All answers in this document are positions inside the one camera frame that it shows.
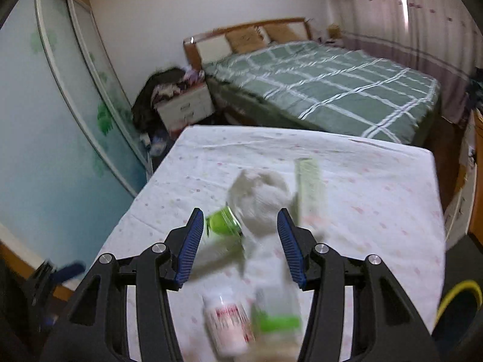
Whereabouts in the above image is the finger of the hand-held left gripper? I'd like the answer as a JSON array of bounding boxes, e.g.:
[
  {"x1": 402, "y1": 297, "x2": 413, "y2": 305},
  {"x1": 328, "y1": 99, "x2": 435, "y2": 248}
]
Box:
[{"x1": 51, "y1": 260, "x2": 85, "y2": 283}]

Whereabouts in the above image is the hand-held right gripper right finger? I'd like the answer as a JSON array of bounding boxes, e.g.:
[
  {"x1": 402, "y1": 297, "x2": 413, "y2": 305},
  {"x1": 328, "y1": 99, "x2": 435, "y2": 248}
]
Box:
[{"x1": 277, "y1": 207, "x2": 442, "y2": 362}]

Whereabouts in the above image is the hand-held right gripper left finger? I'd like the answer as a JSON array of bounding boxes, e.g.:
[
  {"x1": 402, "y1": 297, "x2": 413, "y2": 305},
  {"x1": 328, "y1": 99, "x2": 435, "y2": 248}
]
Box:
[{"x1": 45, "y1": 207, "x2": 205, "y2": 362}]

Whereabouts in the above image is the green lid jar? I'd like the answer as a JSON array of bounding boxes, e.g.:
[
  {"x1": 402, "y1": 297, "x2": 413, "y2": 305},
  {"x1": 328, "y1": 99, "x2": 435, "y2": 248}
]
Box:
[{"x1": 206, "y1": 205, "x2": 242, "y2": 238}]

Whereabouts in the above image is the white tissue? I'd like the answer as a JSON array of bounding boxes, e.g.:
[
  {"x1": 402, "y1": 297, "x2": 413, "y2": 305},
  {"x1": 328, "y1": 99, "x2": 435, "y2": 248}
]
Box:
[{"x1": 226, "y1": 170, "x2": 299, "y2": 242}]

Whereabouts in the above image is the green tissue pack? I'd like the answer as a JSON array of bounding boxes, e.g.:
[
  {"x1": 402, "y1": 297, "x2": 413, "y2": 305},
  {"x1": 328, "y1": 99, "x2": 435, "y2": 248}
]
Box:
[{"x1": 294, "y1": 158, "x2": 327, "y2": 227}]

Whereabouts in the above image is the clear bottle with green label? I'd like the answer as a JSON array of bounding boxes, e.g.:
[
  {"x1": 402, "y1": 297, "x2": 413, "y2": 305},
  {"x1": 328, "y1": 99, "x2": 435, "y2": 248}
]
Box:
[{"x1": 251, "y1": 287, "x2": 302, "y2": 351}]

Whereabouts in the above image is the white pill bottle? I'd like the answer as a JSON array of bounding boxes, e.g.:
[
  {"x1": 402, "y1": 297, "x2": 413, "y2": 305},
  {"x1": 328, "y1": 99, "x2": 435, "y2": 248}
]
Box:
[{"x1": 202, "y1": 294, "x2": 255, "y2": 357}]

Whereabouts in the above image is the dark bin with yellow rim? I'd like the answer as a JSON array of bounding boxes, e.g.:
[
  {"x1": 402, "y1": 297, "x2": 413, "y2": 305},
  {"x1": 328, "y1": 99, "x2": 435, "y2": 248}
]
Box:
[{"x1": 432, "y1": 280, "x2": 483, "y2": 348}]

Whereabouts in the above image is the white floral tablecloth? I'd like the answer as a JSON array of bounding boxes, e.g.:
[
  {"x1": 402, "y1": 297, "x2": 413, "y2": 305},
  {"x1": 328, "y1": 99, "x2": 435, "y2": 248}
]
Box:
[{"x1": 100, "y1": 124, "x2": 448, "y2": 362}]

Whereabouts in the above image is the white nightstand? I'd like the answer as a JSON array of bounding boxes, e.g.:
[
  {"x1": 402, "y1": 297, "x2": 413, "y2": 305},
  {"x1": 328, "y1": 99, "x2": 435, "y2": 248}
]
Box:
[{"x1": 155, "y1": 83, "x2": 216, "y2": 132}]

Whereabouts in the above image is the dark clothes heap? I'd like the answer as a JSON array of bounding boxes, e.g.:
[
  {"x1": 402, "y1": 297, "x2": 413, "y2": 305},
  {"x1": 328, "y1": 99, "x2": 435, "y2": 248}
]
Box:
[{"x1": 131, "y1": 67, "x2": 189, "y2": 136}]

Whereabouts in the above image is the glass sliding wardrobe door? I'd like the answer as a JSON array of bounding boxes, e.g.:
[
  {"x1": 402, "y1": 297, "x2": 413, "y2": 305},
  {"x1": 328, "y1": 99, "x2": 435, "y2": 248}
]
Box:
[{"x1": 0, "y1": 0, "x2": 152, "y2": 272}]

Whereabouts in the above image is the green checked duvet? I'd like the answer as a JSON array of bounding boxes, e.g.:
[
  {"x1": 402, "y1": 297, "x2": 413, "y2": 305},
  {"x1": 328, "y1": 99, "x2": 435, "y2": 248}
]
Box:
[{"x1": 204, "y1": 41, "x2": 442, "y2": 144}]

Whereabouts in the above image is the wooden cabinet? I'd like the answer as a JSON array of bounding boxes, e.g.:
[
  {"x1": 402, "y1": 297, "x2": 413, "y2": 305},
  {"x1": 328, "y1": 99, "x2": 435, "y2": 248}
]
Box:
[{"x1": 443, "y1": 107, "x2": 483, "y2": 249}]

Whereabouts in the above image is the wooden bed headboard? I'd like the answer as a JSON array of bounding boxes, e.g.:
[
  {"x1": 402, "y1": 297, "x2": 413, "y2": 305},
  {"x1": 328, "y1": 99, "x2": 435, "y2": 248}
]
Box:
[{"x1": 183, "y1": 17, "x2": 314, "y2": 72}]

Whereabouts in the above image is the brown bear pillow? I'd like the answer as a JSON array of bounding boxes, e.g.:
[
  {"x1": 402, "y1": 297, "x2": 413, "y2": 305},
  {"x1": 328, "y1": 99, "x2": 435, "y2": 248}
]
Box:
[
  {"x1": 264, "y1": 24, "x2": 306, "y2": 44},
  {"x1": 225, "y1": 26, "x2": 265, "y2": 53}
]

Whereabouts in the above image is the pile of clothes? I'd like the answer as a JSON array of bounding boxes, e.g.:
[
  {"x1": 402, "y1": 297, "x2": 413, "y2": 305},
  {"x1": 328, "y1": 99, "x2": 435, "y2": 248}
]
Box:
[{"x1": 466, "y1": 71, "x2": 483, "y2": 110}]

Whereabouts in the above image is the pink white curtain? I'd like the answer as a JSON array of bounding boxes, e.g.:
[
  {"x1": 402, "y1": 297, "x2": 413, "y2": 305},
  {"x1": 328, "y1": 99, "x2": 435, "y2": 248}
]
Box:
[{"x1": 325, "y1": 0, "x2": 483, "y2": 121}]

